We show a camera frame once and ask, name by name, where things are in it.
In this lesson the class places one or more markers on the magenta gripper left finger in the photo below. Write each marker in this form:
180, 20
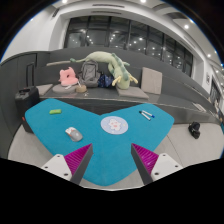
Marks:
72, 166

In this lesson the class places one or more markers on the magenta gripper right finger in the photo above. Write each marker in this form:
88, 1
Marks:
152, 166

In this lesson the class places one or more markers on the grey computer mouse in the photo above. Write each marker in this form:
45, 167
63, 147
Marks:
74, 134

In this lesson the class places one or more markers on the round light blue mouse pad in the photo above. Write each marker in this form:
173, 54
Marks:
114, 125

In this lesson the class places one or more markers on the blue capped marker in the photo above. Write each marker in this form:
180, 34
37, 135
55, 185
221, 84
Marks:
148, 113

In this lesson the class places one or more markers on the white marker pen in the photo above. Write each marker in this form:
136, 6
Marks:
144, 115

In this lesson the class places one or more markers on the green eraser block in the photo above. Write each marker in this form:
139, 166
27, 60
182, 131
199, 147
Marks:
55, 111

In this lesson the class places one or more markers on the black object on floor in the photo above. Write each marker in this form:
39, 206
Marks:
194, 129

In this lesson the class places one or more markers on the grey flat seat cushion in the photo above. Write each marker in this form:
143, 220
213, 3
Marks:
134, 92

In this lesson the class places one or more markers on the round grey cushion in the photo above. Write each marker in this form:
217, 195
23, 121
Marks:
59, 89

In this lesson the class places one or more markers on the grey square cushion upright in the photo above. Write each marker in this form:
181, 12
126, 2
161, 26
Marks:
151, 81

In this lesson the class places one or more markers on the black suitcase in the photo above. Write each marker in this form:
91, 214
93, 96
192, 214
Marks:
26, 98

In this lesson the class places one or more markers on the dark blue bag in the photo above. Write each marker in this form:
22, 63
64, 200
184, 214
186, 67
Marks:
105, 81

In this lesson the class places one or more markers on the pink plush toy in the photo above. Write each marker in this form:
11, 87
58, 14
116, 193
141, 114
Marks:
68, 77

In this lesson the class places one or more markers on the grey backpack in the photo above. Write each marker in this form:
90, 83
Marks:
90, 74

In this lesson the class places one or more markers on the green dragon plush toy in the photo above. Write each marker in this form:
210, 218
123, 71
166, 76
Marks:
117, 68

